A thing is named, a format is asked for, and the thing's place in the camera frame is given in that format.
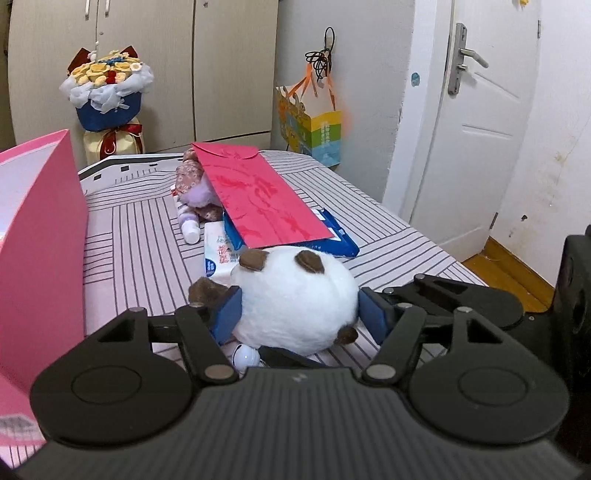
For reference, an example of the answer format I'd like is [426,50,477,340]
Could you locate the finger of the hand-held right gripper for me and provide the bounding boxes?
[382,274,526,331]

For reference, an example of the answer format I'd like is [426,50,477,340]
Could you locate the white wet wipes packet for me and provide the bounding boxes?
[203,222,248,285]

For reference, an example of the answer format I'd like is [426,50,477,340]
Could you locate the colourful paper gift bag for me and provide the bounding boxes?
[273,60,345,169]

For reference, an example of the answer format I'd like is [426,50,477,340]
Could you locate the red envelope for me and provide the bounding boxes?
[191,142,336,250]

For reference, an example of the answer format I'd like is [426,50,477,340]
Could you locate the blue tissue packet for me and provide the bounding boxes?
[223,208,361,259]

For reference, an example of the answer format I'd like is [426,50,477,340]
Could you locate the striped bed sheet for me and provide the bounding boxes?
[78,150,491,371]

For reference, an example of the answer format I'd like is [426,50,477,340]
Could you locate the white brown plush toy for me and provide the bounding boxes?
[188,246,361,368]

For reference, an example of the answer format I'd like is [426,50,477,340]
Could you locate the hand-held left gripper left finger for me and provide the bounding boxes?
[88,286,243,386]

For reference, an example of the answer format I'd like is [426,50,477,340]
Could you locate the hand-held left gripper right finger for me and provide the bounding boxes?
[359,287,509,386]

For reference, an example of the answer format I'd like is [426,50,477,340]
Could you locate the metal door handle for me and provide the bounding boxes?
[447,22,489,97]

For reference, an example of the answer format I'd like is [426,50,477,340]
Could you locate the pink cardboard box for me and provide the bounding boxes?
[0,129,89,467]

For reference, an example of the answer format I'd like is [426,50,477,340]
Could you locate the white door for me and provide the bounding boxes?
[409,0,544,265]

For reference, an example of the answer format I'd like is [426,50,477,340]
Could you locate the black hanging cables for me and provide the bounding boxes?
[304,26,337,77]

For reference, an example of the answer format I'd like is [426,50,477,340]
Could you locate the yellow flower bouquet blue wrap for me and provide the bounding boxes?
[59,44,156,133]

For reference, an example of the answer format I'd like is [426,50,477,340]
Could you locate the beige wardrobe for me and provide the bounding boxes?
[7,0,280,156]

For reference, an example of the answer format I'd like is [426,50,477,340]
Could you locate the small white bottle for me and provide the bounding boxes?
[177,205,202,244]

